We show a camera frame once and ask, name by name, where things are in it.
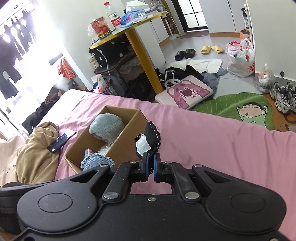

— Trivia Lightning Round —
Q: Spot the clear bubble wrap bag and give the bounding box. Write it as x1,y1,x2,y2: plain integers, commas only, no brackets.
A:
98,130,122,156

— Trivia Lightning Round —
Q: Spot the red snack bag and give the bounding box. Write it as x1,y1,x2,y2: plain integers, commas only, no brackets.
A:
87,16,112,40

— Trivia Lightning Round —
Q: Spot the clear plastic water bottle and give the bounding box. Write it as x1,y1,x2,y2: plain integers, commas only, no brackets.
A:
104,1,121,31

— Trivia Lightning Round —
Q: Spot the black white clothing pile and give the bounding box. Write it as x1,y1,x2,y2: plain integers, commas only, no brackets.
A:
155,65,204,90

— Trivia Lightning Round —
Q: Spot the grey fluffy mat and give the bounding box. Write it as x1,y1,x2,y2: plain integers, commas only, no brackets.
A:
201,67,228,99

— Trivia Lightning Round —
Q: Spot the white tissue box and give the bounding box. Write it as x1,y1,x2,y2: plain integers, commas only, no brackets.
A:
125,0,150,11

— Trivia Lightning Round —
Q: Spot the black chair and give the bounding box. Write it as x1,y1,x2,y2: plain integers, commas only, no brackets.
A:
94,50,136,96

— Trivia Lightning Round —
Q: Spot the cardboard box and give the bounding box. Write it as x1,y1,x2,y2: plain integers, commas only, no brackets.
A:
65,105,147,173

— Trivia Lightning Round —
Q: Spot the blue packaged box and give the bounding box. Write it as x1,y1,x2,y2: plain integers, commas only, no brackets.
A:
83,149,99,163

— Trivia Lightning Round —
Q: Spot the white charging cable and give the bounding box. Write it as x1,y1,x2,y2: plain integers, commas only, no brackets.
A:
96,47,112,93

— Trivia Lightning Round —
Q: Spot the pink bear cushion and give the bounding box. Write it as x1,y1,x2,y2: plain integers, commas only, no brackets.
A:
155,75,214,109

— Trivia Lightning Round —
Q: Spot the green leaf cartoon rug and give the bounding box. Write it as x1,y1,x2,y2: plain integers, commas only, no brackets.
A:
192,92,275,130

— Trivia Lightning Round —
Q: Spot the grey plastic bag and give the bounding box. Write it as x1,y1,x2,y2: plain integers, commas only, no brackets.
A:
255,63,276,93

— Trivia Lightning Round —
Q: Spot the white floor towel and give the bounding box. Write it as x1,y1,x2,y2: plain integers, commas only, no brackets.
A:
167,59,222,73

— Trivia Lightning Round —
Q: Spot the right black slipper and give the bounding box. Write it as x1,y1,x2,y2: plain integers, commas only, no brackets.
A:
175,51,186,61

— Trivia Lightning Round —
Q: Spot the white small appliance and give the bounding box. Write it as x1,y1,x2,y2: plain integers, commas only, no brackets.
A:
91,74,112,95

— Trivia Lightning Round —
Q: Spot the left black slipper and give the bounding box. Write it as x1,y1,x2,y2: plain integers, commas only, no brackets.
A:
185,49,196,59

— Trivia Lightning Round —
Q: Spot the yellow round table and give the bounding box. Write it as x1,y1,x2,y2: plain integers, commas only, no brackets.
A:
89,11,168,94

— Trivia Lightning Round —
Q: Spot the right yellow slipper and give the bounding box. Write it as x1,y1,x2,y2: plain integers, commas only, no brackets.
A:
201,46,211,55

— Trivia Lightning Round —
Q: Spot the white red shopping bag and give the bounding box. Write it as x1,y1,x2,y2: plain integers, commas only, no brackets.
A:
225,38,255,78

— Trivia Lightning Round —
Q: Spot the teal plush toy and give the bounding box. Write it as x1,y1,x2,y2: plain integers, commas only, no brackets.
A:
89,113,125,139

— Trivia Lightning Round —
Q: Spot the left yellow slipper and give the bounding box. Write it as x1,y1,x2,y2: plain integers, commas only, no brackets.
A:
211,45,224,54

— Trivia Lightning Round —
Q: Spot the black slipper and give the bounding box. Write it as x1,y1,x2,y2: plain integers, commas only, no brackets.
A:
185,49,196,59
175,51,186,61

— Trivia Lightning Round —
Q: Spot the orange bag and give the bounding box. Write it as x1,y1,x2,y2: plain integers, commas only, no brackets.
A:
58,57,76,79

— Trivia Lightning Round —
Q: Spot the black smartphone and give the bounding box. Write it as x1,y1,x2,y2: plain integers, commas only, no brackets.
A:
47,130,76,153

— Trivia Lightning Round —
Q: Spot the tan blanket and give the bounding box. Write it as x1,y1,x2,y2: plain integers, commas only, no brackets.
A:
0,121,61,187

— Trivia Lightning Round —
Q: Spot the blue plastic packet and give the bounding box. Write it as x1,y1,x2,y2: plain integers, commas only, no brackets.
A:
121,9,147,28

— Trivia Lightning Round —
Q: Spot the yellow slipper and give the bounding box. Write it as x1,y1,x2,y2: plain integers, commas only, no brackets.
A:
201,46,211,55
211,45,224,54

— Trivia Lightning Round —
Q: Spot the black white small plush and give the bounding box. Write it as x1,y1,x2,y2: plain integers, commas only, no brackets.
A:
134,121,161,159

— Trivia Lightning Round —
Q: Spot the grey white sneaker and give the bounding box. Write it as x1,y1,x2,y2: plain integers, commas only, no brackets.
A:
270,82,292,114

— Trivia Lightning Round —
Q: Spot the blue denim cloth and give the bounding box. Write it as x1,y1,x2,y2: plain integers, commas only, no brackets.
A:
80,153,115,171

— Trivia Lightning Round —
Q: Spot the black polka dot bag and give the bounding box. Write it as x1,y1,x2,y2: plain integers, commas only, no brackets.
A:
89,34,132,67

